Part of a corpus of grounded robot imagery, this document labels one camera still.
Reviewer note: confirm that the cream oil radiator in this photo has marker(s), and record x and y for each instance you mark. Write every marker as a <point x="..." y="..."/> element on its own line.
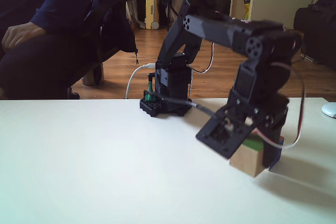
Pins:
<point x="151" y="11"/>

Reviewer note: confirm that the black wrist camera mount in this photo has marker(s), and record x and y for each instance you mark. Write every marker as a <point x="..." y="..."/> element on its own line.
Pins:
<point x="231" y="150"/>

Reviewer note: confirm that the green-topped wooden cube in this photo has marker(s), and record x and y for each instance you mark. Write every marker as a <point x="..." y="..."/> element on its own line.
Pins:
<point x="246" y="161"/>

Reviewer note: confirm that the person's hand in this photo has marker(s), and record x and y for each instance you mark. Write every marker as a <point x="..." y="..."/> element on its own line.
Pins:
<point x="23" y="33"/>

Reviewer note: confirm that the person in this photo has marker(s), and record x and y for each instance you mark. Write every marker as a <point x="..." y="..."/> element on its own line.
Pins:
<point x="39" y="72"/>

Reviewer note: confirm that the green table clamp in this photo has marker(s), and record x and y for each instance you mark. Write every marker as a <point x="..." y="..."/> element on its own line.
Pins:
<point x="149" y="96"/>

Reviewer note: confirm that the black suitcase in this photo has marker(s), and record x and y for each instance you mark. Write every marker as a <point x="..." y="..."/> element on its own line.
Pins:
<point x="320" y="30"/>

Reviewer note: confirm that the white computer mouse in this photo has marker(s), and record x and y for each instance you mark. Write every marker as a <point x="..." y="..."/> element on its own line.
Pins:
<point x="330" y="110"/>

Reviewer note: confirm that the dark puffer jacket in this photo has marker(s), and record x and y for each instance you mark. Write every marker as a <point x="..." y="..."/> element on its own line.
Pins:
<point x="115" y="24"/>

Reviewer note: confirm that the dark chair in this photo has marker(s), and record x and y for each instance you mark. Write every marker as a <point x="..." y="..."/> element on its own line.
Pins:
<point x="92" y="77"/>

